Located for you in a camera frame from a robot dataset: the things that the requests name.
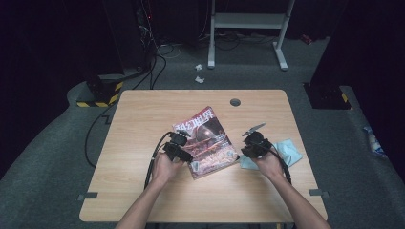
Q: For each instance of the grey tape strip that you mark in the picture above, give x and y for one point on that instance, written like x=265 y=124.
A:
x=316 y=192
x=89 y=196

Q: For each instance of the small red floor object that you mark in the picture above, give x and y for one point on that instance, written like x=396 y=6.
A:
x=307 y=39

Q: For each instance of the white metal stand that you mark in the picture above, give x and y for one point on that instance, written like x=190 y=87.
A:
x=248 y=20

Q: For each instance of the red cover magazine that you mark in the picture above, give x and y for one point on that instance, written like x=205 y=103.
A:
x=210 y=149

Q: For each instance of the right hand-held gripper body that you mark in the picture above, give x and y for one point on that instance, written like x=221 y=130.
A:
x=256 y=146

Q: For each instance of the person's left hand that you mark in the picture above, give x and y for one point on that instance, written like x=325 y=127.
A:
x=165 y=170

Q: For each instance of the grey round table grommet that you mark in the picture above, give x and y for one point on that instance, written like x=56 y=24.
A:
x=235 y=102

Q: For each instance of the light blue cleaning cloth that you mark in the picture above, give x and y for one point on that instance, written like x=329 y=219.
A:
x=291 y=152

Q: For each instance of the blue white plastic bag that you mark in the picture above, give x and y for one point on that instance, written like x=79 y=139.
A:
x=374 y=143

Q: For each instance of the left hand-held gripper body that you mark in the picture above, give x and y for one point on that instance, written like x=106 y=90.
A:
x=175 y=148

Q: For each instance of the crumpled white paper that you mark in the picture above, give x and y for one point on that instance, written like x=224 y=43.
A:
x=198 y=67
x=199 y=79

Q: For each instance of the black stand base yellow mark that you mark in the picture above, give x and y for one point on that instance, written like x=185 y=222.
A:
x=328 y=97

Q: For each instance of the person's right hand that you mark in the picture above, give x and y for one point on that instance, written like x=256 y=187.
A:
x=270 y=167

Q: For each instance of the black yellow striped stand base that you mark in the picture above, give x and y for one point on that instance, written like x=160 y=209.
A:
x=102 y=95

